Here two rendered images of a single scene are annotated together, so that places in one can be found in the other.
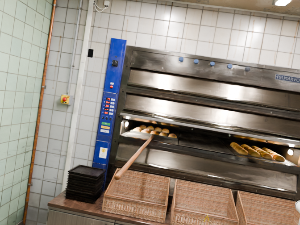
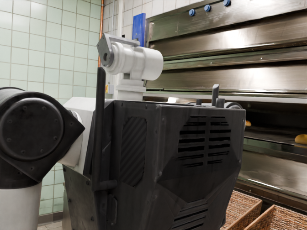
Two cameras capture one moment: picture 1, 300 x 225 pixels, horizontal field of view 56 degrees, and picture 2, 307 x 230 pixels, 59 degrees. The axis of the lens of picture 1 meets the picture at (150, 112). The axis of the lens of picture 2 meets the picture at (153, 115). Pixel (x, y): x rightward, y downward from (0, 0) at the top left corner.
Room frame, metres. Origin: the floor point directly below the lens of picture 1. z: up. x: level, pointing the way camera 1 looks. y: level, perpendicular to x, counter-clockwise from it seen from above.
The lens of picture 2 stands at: (1.23, -1.51, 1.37)
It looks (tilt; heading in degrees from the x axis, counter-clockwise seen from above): 3 degrees down; 45
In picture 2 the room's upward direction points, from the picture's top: 4 degrees clockwise
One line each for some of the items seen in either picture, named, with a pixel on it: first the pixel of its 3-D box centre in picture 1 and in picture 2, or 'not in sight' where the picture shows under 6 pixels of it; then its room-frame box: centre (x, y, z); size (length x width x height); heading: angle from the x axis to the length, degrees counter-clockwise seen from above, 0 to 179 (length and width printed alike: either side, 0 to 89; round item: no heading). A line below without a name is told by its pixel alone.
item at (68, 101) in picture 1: (66, 99); (108, 89); (2.92, 0.88, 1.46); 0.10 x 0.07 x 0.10; 84
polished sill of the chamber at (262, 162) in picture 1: (206, 152); (229, 138); (2.83, -0.62, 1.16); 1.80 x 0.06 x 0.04; 84
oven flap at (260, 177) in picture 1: (204, 166); (225, 159); (2.81, -0.62, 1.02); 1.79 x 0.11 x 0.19; 84
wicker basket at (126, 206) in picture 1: (138, 193); not in sight; (2.60, -0.01, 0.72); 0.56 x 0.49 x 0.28; 85
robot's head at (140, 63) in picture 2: not in sight; (134, 67); (1.60, -1.08, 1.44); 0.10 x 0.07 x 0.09; 175
